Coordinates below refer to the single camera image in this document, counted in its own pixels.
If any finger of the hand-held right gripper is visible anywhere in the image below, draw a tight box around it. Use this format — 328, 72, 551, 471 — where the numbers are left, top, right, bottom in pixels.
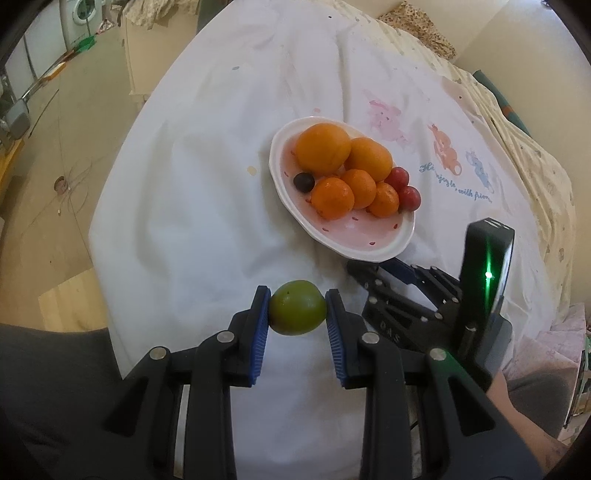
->
346, 257, 462, 306
362, 285, 463, 350

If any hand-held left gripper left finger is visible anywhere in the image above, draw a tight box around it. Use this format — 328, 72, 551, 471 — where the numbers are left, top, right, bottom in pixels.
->
78, 285, 273, 480

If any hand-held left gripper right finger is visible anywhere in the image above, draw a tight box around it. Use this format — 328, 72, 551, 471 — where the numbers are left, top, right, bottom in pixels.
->
325, 289, 546, 480

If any green plum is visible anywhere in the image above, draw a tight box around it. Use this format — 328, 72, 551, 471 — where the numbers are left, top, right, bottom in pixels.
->
269, 280, 328, 336

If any pink strawberry-print plate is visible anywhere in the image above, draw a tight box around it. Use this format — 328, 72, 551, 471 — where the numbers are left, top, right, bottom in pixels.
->
269, 117, 416, 264

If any red plum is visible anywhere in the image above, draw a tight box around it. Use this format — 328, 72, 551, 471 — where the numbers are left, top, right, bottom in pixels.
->
385, 167, 411, 190
398, 185, 422, 212

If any small orange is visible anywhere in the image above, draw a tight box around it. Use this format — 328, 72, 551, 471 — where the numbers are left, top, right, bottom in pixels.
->
367, 182, 400, 219
339, 169, 378, 209

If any person's right forearm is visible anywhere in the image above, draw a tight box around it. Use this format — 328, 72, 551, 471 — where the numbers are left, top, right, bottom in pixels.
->
485, 367, 571, 480

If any cream patterned quilt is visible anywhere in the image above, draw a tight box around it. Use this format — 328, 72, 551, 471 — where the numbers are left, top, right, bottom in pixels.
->
379, 18, 578, 315

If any pink patterned cloth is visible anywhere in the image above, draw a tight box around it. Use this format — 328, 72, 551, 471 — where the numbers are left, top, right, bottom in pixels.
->
508, 302, 589, 384

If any white printed blanket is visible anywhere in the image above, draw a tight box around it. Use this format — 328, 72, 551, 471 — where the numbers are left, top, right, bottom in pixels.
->
88, 0, 555, 480

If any person's right leg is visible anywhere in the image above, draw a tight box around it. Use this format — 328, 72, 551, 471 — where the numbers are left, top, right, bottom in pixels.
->
505, 369, 571, 430

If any person's leg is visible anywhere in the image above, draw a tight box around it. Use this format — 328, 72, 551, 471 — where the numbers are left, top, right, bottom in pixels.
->
505, 369, 571, 430
0, 323, 121, 480

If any large orange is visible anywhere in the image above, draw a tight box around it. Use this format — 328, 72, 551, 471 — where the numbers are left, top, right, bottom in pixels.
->
294, 123, 352, 172

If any green board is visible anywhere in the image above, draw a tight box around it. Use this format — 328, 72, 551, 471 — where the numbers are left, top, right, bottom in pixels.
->
475, 69, 532, 134

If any person's left leg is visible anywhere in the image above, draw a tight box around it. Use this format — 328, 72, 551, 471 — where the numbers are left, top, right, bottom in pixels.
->
0, 323, 121, 480

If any floral pillow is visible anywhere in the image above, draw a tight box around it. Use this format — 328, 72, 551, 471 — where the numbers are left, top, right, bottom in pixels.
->
379, 0, 458, 58

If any cream wooden cabinet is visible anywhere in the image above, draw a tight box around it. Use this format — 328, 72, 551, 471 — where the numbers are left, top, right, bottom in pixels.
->
121, 9, 199, 100

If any floral cloth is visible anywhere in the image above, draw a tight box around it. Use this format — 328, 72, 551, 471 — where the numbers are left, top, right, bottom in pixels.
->
127, 0, 195, 26

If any white cabinet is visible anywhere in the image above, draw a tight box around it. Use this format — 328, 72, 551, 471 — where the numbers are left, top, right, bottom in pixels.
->
4, 23, 70, 88

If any white washing machine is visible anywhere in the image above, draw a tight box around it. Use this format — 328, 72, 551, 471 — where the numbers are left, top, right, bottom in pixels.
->
60, 0, 105, 44

